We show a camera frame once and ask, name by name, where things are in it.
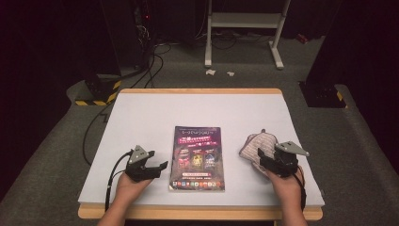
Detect cables under white stand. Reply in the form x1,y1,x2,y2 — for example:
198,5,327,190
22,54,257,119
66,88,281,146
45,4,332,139
193,29,275,51

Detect striped purple white cloth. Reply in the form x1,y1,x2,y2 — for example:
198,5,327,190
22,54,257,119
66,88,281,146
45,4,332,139
238,128,279,174

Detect black stand base striped edge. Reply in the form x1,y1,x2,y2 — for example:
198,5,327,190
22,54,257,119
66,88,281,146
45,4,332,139
73,73,122,107
298,80,348,109

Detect hand-held gripper cable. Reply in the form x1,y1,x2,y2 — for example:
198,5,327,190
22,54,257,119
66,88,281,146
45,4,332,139
292,165,308,212
104,149,135,212

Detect right hand-held gripper cable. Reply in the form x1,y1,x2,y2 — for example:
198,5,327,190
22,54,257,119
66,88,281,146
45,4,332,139
292,165,308,212

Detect thin black floor cable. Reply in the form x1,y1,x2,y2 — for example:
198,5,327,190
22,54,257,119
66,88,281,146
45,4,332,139
82,101,111,167

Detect black floor cable bundle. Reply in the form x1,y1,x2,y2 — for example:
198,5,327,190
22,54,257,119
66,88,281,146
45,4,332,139
120,41,172,89

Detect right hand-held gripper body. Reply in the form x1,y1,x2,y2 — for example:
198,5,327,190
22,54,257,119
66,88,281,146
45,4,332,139
259,140,311,179

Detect white metal stand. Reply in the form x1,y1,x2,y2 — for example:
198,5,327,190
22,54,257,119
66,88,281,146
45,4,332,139
203,0,292,71

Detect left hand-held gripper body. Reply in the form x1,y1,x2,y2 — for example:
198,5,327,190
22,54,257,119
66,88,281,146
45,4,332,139
124,144,162,183

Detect wooden table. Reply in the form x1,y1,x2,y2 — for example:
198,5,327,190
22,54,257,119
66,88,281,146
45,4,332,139
77,88,325,221

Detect magazine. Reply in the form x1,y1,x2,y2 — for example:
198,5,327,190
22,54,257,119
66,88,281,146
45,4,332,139
168,125,226,193

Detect person's right hand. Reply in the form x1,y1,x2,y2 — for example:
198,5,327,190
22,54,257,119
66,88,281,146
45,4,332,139
265,166,305,203

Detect left hand-held gripper cable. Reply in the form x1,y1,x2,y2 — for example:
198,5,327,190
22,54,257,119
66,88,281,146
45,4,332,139
104,149,135,212

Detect person's left hand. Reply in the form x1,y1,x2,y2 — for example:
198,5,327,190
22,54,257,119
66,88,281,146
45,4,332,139
114,171,155,205

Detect dark equipment rack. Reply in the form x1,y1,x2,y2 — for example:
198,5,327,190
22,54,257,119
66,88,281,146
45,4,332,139
133,0,158,69

